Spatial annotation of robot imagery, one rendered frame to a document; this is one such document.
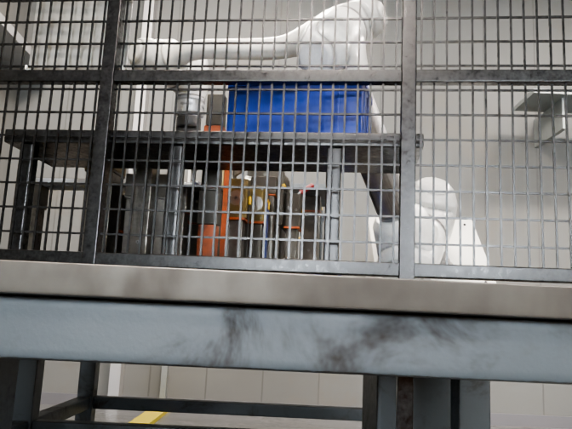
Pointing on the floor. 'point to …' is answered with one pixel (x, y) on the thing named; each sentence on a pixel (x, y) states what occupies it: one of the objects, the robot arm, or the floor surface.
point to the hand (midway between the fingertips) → (184, 181)
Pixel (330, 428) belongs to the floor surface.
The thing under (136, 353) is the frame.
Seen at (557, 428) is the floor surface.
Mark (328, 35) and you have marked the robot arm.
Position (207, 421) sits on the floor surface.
